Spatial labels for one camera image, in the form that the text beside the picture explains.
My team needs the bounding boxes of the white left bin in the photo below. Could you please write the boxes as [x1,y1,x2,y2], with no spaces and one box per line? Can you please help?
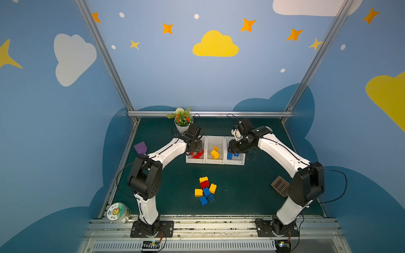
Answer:
[186,136,207,164]

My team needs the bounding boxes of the yellow lego brick stacked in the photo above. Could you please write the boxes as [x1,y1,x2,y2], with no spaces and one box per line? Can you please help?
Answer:
[199,177,208,183]

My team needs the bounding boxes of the potted plant white pot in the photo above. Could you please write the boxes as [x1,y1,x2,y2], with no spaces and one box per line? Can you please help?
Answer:
[166,108,193,133]

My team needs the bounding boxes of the white right bin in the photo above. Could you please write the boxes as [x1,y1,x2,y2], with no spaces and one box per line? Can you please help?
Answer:
[224,136,246,166]

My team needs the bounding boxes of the right circuit board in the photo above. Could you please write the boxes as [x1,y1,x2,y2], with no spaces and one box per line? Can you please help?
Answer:
[275,240,292,253]

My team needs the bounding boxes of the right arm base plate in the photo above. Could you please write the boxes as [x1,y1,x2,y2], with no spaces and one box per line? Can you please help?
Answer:
[254,218,298,237]

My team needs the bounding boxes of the yellow lego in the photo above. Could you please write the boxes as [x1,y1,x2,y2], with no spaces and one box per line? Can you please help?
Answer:
[211,150,220,160]

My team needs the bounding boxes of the yellow lego brick bottom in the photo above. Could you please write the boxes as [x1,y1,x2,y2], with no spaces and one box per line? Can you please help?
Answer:
[194,189,204,198]

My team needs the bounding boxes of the blue textured lego brick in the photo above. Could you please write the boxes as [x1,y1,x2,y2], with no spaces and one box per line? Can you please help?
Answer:
[206,194,215,202]

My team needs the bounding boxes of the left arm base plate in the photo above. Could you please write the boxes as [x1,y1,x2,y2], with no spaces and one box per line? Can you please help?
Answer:
[130,220,174,238]

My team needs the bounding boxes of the white bin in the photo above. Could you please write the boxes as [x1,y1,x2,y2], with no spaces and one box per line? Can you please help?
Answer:
[204,136,226,165]
[224,136,246,166]
[186,136,207,164]

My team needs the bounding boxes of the circuit board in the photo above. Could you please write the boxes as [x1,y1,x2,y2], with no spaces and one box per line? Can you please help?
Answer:
[275,240,292,253]
[141,241,162,252]

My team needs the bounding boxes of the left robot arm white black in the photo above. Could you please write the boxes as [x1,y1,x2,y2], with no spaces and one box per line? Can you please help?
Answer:
[127,123,202,227]

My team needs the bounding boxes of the white middle bin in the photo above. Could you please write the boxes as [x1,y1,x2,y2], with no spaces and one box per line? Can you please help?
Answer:
[204,136,226,165]

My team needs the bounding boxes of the brown slotted spatula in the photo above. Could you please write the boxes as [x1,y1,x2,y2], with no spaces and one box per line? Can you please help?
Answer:
[271,176,290,197]

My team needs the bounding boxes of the purple toy spatula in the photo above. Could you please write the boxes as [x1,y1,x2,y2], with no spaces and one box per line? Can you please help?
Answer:
[134,141,148,155]

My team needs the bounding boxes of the left circuit board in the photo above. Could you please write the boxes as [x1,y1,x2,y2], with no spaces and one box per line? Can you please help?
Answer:
[141,241,162,252]

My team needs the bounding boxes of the blue lego brick bottom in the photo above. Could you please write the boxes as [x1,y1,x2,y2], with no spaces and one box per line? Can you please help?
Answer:
[199,196,208,206]

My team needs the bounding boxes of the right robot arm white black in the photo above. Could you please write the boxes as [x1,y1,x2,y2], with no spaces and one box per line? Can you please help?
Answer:
[228,119,325,230]

